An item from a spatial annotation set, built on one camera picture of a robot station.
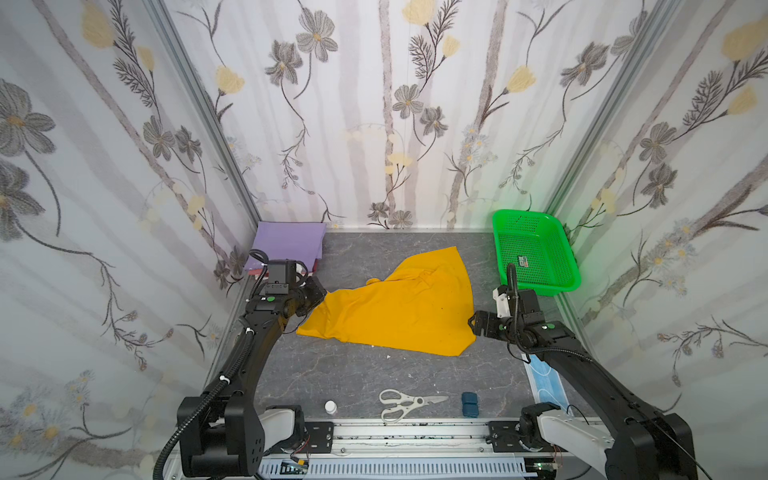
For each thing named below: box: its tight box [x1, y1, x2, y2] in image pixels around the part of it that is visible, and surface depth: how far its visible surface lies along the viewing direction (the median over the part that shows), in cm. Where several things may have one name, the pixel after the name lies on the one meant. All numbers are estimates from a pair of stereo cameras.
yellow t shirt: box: [296, 246, 477, 357], surface depth 100 cm
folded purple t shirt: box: [244, 221, 327, 271], surface depth 116 cm
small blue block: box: [461, 391, 479, 418], surface depth 81 cm
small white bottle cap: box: [325, 400, 337, 415], surface depth 77 cm
